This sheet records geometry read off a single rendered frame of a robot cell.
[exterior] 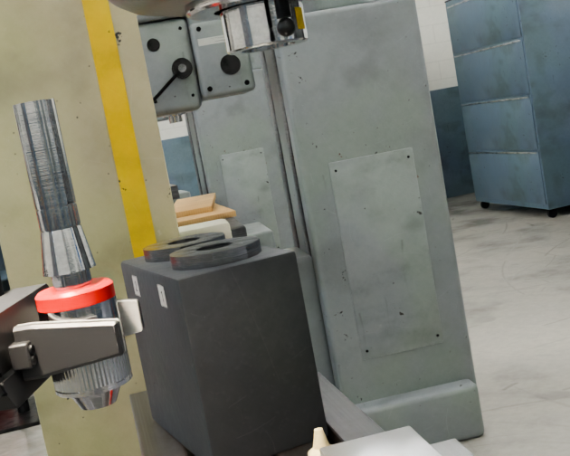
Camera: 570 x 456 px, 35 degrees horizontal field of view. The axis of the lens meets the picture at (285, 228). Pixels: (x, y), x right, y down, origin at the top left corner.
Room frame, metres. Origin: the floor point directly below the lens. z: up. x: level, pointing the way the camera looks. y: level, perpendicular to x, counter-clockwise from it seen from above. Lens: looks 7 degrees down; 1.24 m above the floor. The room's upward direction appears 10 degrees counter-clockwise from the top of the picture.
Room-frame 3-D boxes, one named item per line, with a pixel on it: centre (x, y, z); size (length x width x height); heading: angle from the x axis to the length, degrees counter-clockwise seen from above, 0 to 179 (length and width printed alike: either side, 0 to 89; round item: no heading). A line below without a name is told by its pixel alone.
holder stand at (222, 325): (0.93, 0.09, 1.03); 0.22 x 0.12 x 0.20; 23
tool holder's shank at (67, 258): (0.54, 0.13, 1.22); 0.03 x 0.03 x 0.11
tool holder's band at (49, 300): (0.54, 0.13, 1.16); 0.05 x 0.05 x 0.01
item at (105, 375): (0.54, 0.13, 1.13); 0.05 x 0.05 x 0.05
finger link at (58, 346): (0.51, 0.13, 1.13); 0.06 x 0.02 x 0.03; 86
